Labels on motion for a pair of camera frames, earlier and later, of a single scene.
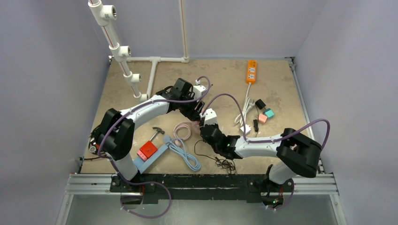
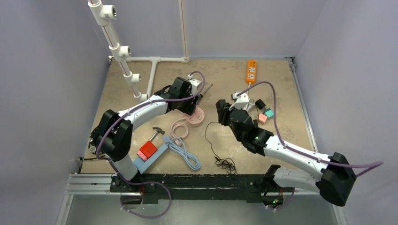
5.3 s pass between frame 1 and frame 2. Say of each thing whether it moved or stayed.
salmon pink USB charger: stayed
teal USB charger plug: stayed
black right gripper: moved
